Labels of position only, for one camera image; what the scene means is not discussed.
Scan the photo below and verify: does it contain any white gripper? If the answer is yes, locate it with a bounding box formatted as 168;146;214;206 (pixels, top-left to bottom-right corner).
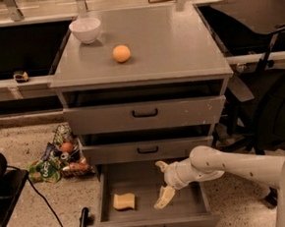
153;159;224;210

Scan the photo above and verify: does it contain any yellow sponge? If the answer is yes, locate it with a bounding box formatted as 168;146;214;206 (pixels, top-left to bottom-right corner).
113;194;136;211

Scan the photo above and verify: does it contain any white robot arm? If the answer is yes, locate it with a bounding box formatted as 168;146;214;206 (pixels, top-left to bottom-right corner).
154;145;285;227

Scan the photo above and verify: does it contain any grey bottom drawer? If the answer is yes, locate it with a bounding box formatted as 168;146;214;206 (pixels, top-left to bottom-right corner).
89;160;220;227

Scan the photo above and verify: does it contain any grey drawer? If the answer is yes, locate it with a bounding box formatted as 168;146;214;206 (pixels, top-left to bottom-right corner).
82;125;212;165
64;82;225;135
89;160;220;227

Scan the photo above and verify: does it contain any grey middle drawer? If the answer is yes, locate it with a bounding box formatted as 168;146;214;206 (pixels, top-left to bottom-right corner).
82;125;212;165

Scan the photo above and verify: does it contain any grey drawer cabinet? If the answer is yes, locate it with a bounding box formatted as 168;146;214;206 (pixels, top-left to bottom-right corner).
43;0;241;176

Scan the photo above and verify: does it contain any grey top drawer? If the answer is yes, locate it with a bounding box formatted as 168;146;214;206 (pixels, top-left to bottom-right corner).
64;82;225;135

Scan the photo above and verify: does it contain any basket of toy groceries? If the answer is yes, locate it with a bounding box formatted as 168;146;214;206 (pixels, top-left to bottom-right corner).
40;124;92;178

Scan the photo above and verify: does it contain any small red ball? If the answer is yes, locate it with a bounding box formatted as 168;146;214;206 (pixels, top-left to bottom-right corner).
60;142;75;153

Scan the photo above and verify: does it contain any green snack bag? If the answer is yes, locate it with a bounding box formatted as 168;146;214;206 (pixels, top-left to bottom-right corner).
28;160;61;184

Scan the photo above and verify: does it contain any black office chair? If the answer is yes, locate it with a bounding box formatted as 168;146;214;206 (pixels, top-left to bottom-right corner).
199;0;285;211

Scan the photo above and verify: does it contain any orange fruit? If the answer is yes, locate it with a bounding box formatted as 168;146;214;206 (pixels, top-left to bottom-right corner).
113;45;131;63

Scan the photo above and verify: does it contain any black desk corner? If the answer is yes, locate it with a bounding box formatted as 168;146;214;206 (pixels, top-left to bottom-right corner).
0;170;29;227

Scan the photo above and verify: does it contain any white bowl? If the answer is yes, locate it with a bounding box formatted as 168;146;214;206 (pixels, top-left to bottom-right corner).
69;17;101;44

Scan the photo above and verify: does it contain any small yellow black toy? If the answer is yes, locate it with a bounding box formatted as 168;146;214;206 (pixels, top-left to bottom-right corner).
13;70;29;83

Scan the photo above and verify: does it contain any black pole handle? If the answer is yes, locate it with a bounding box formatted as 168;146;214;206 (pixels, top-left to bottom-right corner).
79;207;89;227

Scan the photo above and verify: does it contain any black cable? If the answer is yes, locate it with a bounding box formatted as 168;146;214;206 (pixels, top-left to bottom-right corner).
6;160;69;227

